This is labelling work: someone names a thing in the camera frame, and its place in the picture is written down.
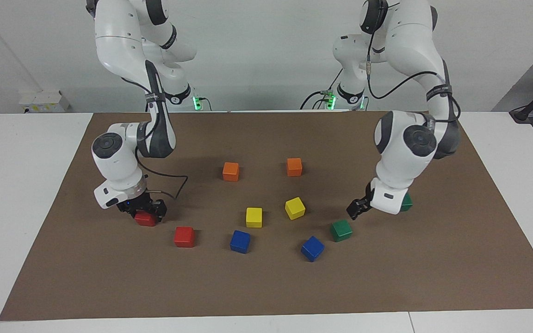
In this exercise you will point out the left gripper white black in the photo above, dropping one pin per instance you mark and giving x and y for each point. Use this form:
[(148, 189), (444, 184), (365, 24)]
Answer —
[(387, 199)]

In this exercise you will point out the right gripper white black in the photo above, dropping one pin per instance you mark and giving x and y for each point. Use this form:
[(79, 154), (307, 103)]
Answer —
[(118, 192)]

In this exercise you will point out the red wooden cube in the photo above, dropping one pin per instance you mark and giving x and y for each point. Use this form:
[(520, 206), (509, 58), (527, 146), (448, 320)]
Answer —
[(184, 237), (145, 220)]

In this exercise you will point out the green wooden cube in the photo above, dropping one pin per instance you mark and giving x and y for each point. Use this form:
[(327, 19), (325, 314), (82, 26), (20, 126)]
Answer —
[(406, 202), (341, 230)]

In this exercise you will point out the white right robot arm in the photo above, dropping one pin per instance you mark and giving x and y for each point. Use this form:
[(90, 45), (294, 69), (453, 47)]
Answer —
[(118, 41)]

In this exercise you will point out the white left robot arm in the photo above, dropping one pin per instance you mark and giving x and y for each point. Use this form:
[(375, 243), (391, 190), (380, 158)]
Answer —
[(410, 138)]

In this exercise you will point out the blue wooden cube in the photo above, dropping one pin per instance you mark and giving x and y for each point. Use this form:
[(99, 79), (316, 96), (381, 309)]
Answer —
[(312, 248), (240, 241)]

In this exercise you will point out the yellow wooden cube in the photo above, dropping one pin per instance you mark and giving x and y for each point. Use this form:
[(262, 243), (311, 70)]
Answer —
[(254, 217), (294, 208)]

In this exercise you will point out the orange wooden cube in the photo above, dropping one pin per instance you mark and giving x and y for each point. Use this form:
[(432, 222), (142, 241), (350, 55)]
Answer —
[(231, 171), (294, 167)]

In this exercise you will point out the small green lit connector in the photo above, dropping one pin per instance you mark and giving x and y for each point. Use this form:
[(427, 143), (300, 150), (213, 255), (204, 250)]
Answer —
[(328, 99), (196, 102)]

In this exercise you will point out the brown table mat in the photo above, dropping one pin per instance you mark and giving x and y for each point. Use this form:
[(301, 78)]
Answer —
[(266, 286)]

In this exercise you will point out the white wall socket box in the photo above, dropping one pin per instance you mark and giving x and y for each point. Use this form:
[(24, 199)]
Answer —
[(44, 101)]

